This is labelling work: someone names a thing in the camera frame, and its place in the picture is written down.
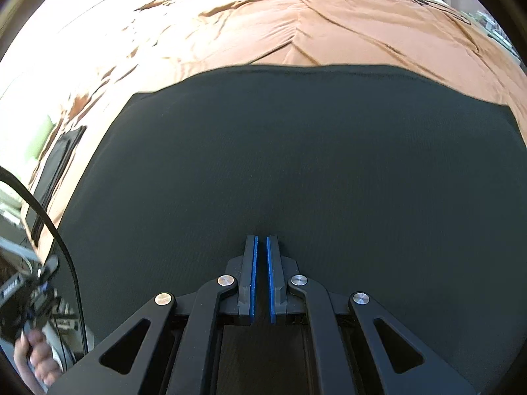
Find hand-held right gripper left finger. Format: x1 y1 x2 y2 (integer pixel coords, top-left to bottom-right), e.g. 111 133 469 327
47 234 259 395

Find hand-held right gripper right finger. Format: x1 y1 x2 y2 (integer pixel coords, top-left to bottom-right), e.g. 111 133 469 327
266 234 480 395

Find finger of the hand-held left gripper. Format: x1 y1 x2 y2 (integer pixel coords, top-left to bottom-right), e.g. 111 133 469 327
36 254 62 297

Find black shirt with patterned trim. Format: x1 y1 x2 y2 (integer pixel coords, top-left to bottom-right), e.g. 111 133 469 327
53 63 527 395

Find folded black clothes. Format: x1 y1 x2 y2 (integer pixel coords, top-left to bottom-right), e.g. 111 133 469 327
25 125 88 244

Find person's left hand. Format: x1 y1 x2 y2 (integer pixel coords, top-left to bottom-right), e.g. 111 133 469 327
12 329 62 388

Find orange bed blanket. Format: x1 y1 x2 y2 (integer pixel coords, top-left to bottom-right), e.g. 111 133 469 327
25 0 527 231

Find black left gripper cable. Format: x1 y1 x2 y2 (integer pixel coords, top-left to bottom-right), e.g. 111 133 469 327
0 167 88 356

